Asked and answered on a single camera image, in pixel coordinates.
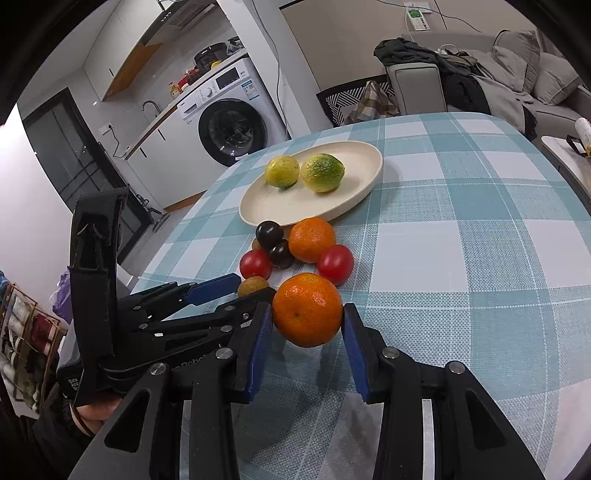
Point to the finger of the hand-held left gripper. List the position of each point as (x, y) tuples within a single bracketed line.
[(231, 311), (217, 285)]

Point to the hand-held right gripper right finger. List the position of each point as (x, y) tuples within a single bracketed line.
[(355, 357)]

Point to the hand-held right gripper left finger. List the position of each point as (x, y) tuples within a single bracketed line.
[(259, 353)]

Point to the red cherry tomato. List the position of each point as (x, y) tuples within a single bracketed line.
[(255, 264), (335, 264)]

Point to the orange mandarin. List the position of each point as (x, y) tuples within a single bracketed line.
[(307, 309), (311, 240)]

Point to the dark purple cherry tomato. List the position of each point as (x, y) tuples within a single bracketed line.
[(281, 254), (269, 234)]

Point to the cream oval plate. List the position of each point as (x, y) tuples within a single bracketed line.
[(286, 203)]

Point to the person's left forearm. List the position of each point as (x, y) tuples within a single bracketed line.
[(41, 443)]

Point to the person's left hand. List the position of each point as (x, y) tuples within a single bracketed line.
[(92, 414)]

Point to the wooden storage shelf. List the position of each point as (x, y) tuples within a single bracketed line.
[(27, 332)]

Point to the floor mop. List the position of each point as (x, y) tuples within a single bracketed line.
[(154, 214)]

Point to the small yellow-green citrus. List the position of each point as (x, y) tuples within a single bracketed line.
[(282, 171)]

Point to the white kitchen counter cabinet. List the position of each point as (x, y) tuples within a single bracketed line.
[(175, 152)]

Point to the dark glass door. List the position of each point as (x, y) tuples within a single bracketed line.
[(64, 147)]

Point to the large yellow-green citrus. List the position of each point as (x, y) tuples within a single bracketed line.
[(322, 172)]

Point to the chrome faucet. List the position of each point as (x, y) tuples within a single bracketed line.
[(152, 106)]

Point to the white washing machine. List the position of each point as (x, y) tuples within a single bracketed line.
[(231, 92)]

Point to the yellow bottle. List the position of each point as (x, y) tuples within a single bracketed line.
[(173, 89)]

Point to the black patterned laundry basket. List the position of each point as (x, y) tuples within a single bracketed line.
[(337, 99)]

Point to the black rice cooker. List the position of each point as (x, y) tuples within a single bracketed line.
[(210, 55)]

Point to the plaid cloth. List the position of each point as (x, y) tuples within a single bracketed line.
[(374, 104)]

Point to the range hood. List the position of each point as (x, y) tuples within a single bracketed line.
[(180, 18)]

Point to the grey sofa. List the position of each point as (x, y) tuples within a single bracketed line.
[(415, 87)]

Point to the white side table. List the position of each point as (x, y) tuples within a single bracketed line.
[(568, 161)]

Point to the grey blanket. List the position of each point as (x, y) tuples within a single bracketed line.
[(503, 92)]

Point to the dark clothes pile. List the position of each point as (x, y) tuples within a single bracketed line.
[(415, 51)]

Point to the grey sofa cushion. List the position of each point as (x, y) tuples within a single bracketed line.
[(515, 53), (554, 78)]

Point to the white wall cabinet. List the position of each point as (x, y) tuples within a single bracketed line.
[(117, 50)]

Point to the white wall power strip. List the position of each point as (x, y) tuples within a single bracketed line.
[(418, 18)]

